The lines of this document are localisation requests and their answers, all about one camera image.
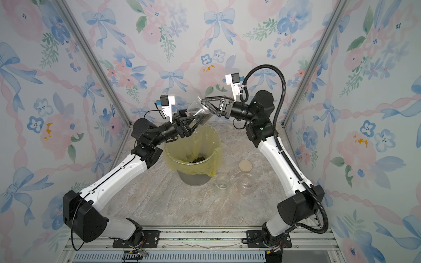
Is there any beige round jar lid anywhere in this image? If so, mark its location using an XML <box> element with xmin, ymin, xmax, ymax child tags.
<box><xmin>239</xmin><ymin>160</ymin><xmax>253</xmax><ymax>173</ymax></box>

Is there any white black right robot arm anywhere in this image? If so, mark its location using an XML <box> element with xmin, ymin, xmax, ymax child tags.
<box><xmin>201</xmin><ymin>91</ymin><xmax>328</xmax><ymax>247</ymax></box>

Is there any grey mesh trash bin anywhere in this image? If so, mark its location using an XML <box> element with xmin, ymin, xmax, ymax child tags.
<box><xmin>177</xmin><ymin>161</ymin><xmax>213</xmax><ymax>186</ymax></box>

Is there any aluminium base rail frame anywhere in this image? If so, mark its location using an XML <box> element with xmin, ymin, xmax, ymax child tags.
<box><xmin>58</xmin><ymin>226</ymin><xmax>345</xmax><ymax>263</ymax></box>

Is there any translucent round container lid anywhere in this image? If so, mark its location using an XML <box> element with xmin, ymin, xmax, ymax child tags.
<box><xmin>223</xmin><ymin>155</ymin><xmax>237</xmax><ymax>168</ymax></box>

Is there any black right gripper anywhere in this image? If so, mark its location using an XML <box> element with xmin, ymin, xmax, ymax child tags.
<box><xmin>205</xmin><ymin>96</ymin><xmax>259</xmax><ymax>126</ymax></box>

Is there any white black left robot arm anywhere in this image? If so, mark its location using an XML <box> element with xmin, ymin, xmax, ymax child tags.
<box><xmin>62</xmin><ymin>110</ymin><xmax>207</xmax><ymax>248</ymax></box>

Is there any glass jar with tea leaves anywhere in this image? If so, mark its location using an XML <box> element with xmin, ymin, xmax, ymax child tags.
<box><xmin>216</xmin><ymin>175</ymin><xmax>231</xmax><ymax>190</ymax></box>

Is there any small jar with grey lid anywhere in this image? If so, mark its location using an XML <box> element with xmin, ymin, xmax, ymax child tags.
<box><xmin>186</xmin><ymin>96</ymin><xmax>213</xmax><ymax>122</ymax></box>

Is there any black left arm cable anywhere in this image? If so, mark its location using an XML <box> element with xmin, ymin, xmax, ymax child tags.
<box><xmin>143</xmin><ymin>106</ymin><xmax>167</xmax><ymax>121</ymax></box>

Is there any translucent plastic container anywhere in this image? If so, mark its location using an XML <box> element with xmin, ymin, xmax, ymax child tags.
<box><xmin>237</xmin><ymin>173</ymin><xmax>255</xmax><ymax>196</ymax></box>

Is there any black corrugated cable conduit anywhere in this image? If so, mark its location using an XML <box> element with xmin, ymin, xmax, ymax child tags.
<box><xmin>239</xmin><ymin>64</ymin><xmax>330</xmax><ymax>235</ymax></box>

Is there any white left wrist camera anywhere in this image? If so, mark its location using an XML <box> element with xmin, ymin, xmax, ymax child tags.
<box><xmin>156</xmin><ymin>94</ymin><xmax>175</xmax><ymax>123</ymax></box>

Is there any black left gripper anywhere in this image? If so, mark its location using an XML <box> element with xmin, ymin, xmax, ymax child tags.
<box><xmin>153</xmin><ymin>111</ymin><xmax>203</xmax><ymax>150</ymax></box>

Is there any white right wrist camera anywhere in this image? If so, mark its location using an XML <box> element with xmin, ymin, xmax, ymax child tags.
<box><xmin>225</xmin><ymin>73</ymin><xmax>248</xmax><ymax>102</ymax></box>

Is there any yellow plastic bin liner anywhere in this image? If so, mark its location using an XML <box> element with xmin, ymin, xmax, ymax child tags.
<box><xmin>163</xmin><ymin>124</ymin><xmax>223</xmax><ymax>177</ymax></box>

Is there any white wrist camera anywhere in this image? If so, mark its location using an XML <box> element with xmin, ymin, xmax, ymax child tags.
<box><xmin>225</xmin><ymin>73</ymin><xmax>248</xmax><ymax>102</ymax></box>
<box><xmin>156</xmin><ymin>94</ymin><xmax>175</xmax><ymax>123</ymax></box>

